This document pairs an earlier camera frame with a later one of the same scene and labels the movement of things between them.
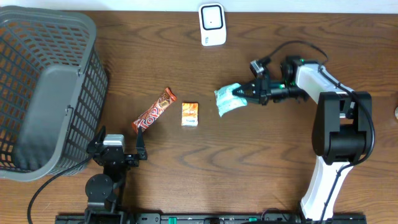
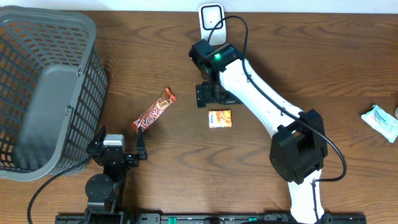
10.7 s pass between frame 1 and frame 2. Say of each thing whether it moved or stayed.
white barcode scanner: stayed
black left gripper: stayed
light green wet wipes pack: moved
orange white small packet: moved
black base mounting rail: stayed
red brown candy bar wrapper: stayed
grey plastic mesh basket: stayed
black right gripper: moved
